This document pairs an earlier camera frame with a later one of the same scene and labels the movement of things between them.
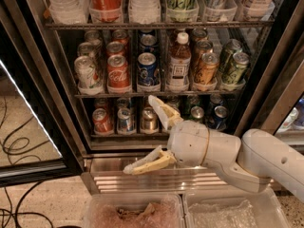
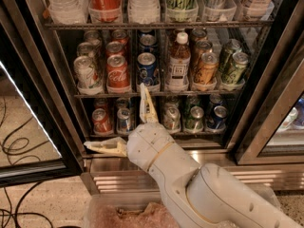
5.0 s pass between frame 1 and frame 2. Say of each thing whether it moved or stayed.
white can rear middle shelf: stayed
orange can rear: stayed
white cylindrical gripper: moved
